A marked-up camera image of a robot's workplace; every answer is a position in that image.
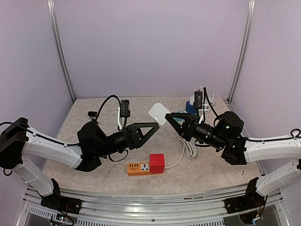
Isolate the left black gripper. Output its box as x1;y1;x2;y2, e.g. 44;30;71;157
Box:
95;121;159;158

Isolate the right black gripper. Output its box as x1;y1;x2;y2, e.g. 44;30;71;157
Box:
165;113;227;151

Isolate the white power adapter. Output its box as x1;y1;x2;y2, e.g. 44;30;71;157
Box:
148;103;171;126

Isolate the red cube socket adapter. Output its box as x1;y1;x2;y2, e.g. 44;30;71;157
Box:
149;153;165;174

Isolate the orange power strip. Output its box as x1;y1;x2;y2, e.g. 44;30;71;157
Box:
127;162;163;177

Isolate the black charger plug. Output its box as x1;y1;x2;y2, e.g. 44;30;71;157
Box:
87;111;98;117

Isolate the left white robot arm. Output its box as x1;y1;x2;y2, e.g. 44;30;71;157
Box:
0;118;159;210

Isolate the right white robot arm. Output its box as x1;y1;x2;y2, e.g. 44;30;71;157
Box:
165;111;301;209

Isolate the blue cube socket adapter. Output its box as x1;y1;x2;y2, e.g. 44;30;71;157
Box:
185;101;196;114

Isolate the white strip power cord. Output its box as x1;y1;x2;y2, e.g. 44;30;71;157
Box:
165;135;198;170

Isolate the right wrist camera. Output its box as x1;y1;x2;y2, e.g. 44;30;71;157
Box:
193;91;204;123

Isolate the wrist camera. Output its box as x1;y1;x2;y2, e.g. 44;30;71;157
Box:
117;99;130;130
193;91;204;123

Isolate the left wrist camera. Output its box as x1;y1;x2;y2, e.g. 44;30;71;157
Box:
117;99;130;130

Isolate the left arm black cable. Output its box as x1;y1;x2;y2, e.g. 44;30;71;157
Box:
0;94;123;146

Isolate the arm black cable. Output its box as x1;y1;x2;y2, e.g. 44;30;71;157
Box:
0;94;123;146
203;87;301;142

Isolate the right aluminium frame post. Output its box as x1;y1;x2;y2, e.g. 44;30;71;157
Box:
227;0;256;104

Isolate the aluminium frame post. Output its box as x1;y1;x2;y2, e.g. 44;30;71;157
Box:
47;0;77;104
227;0;256;104

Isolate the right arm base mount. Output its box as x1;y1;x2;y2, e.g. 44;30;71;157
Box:
224;177;266;214

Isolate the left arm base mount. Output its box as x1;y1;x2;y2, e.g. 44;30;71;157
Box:
41;178;83;215

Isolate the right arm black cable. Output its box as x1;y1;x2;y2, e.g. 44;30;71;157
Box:
203;87;301;142

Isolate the aluminium front rail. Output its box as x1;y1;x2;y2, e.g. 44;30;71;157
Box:
13;185;292;226

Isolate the left aluminium frame post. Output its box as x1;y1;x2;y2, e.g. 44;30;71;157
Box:
47;0;77;104

